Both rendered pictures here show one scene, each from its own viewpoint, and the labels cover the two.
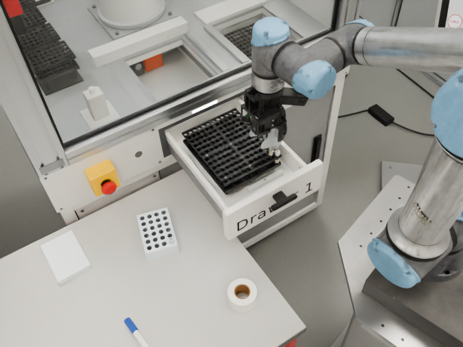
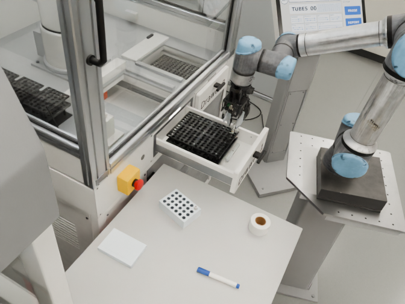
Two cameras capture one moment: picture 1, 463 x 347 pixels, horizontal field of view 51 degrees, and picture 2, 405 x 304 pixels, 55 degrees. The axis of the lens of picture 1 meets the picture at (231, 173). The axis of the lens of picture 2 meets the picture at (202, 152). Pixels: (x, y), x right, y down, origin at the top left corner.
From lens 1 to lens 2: 0.67 m
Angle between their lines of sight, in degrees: 26
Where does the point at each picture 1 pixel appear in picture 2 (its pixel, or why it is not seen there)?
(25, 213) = not seen: outside the picture
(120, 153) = (134, 158)
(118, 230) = (147, 216)
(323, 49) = (284, 49)
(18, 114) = (93, 134)
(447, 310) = (368, 189)
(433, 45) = (354, 34)
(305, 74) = (285, 64)
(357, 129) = not seen: hidden behind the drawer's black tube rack
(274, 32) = (256, 43)
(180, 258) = (204, 219)
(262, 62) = (248, 64)
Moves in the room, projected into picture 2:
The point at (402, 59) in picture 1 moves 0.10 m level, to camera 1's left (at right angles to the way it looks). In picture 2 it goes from (334, 46) to (311, 52)
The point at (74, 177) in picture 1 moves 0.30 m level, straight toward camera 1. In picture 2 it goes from (111, 184) to (188, 230)
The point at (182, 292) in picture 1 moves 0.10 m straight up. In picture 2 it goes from (220, 239) to (224, 221)
